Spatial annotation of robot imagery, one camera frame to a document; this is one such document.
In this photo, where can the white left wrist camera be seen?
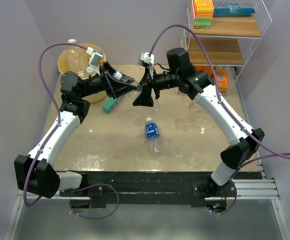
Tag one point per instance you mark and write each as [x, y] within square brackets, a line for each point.
[95, 59]

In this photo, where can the yellow plastic bin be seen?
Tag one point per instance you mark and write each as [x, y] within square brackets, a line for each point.
[63, 67]

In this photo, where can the slim clear bottle white cap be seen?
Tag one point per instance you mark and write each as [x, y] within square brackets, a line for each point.
[127, 79]

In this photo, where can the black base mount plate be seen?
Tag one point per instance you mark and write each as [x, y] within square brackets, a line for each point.
[148, 188]

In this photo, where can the teal rectangular box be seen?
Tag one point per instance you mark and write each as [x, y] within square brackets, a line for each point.
[109, 105]

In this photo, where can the orange box right bottom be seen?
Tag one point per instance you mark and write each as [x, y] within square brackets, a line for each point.
[222, 80]

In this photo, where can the stacked colourful sponges top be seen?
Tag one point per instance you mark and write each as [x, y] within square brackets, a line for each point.
[203, 13]

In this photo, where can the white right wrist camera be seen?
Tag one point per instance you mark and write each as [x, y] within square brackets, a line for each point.
[146, 60]

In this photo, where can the white wire shelf rack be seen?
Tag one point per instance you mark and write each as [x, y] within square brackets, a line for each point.
[231, 41]

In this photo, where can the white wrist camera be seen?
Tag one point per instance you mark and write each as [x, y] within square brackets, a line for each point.
[146, 60]
[95, 59]

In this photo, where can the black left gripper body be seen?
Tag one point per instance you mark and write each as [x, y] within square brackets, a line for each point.
[103, 84]

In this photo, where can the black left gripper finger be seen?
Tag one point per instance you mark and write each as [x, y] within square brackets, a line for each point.
[107, 67]
[120, 88]

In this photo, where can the crushed clear bottle white cap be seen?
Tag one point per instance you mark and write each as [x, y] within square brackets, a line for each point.
[89, 69]

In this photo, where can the blue label clear bottle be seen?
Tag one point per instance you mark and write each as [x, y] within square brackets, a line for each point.
[153, 137]

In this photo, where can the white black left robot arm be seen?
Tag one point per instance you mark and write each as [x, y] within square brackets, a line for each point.
[35, 171]

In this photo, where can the orange box bottom shelf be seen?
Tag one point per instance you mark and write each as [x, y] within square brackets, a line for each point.
[205, 68]

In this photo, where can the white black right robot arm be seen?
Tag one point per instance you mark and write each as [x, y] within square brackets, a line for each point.
[243, 139]

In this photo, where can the large clear square bottle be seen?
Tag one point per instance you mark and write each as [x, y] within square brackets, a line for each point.
[77, 61]

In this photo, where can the blue box on shelf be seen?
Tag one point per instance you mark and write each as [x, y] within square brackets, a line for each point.
[224, 9]

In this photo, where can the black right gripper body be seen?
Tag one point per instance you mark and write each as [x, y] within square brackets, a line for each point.
[158, 82]

